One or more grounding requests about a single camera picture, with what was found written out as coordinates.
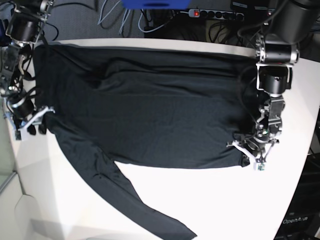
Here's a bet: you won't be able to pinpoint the black OpenArm case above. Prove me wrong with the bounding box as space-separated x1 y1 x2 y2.
274 153 320 240

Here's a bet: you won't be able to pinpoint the blue box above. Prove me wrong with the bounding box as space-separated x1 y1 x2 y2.
122 0 191 10

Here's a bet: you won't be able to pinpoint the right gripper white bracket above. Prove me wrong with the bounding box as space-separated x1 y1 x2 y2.
5 98 55 140

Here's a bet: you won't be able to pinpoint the grey cables on floor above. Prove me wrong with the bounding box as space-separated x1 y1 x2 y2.
96 0 173 36

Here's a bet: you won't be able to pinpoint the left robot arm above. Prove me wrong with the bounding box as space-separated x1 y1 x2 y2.
227 0 320 171

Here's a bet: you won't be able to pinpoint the dark navy long-sleeve shirt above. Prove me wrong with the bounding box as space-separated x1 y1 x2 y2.
33 44 255 240

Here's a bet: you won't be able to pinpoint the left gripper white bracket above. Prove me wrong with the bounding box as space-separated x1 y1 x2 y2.
226 136 279 172

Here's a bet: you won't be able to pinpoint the white power strip red switch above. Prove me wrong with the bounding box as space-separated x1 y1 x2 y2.
186 8 245 22

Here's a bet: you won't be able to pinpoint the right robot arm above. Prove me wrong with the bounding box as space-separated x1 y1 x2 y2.
0 0 55 141

